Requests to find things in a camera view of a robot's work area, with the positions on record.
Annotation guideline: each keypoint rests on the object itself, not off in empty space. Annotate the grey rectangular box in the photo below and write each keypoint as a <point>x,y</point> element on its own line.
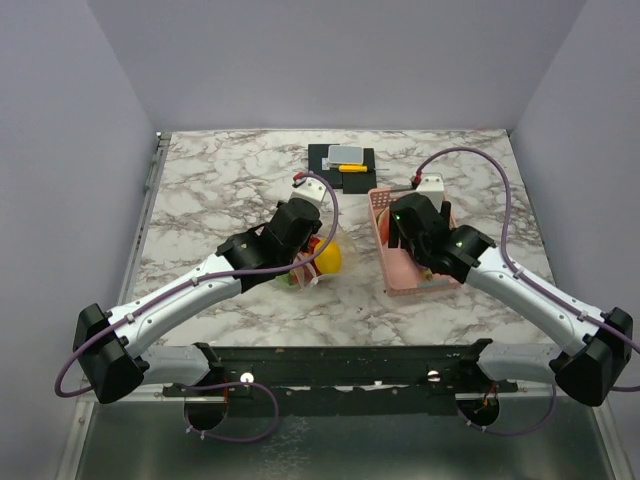
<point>345,155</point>

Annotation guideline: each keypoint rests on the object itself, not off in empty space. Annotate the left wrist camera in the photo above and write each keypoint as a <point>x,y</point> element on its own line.
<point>310,188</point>

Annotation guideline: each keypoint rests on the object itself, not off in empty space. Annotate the yellow toy lemon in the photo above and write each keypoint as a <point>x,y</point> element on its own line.
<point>329,261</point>

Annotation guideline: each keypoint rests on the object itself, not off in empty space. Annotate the pink perforated plastic basket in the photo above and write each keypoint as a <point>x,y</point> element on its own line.
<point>403,269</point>

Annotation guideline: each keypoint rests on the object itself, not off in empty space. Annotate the clear polka dot zip bag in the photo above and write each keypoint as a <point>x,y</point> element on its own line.
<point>306,276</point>

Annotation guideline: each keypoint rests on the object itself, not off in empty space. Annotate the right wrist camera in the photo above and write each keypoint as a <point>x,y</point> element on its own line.
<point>429,185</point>

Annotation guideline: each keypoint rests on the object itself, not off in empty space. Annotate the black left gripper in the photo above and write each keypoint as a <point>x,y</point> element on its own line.
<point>282,203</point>

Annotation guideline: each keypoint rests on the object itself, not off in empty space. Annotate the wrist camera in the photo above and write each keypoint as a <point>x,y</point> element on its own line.
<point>429,185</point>
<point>310,188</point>

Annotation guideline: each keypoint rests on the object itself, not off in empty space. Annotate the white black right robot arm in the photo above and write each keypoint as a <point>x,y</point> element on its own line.
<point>591,346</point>

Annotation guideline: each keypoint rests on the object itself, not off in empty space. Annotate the black metal front rail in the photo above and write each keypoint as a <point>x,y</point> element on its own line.
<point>251,382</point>

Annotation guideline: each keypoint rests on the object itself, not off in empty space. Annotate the yellow handled screwdriver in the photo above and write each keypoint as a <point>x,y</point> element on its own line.
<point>348,168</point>

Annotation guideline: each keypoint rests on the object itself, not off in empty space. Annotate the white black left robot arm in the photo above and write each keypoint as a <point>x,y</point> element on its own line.
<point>170,310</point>

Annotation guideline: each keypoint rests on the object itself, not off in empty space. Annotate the red toy watermelon slice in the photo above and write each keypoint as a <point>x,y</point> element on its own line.
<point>383,224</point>

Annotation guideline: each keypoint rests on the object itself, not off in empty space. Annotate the red toy strawberry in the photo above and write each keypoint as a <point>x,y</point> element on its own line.
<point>313,244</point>

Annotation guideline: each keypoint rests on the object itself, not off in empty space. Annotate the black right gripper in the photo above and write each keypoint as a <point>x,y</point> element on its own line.
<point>393,232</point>

